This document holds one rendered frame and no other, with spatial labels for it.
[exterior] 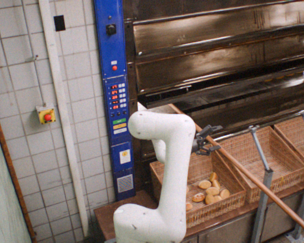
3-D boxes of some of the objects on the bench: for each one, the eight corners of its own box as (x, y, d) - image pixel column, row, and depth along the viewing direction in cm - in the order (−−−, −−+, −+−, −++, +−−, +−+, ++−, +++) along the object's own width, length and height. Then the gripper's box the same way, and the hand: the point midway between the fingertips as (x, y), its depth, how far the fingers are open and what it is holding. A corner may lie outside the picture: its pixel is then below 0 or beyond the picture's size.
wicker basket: (213, 168, 293) (215, 141, 278) (265, 150, 312) (269, 124, 298) (249, 205, 255) (254, 177, 240) (305, 182, 274) (312, 154, 260)
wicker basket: (149, 190, 272) (147, 162, 258) (209, 168, 292) (211, 142, 278) (179, 233, 235) (179, 204, 220) (245, 206, 254) (250, 177, 240)
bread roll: (210, 209, 253) (213, 205, 250) (201, 205, 253) (205, 200, 250) (211, 200, 261) (215, 195, 258) (203, 195, 261) (207, 191, 258)
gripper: (186, 125, 189) (218, 115, 197) (185, 160, 202) (215, 150, 210) (192, 131, 183) (226, 121, 191) (191, 168, 196) (222, 157, 204)
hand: (219, 137), depth 200 cm, fingers open, 13 cm apart
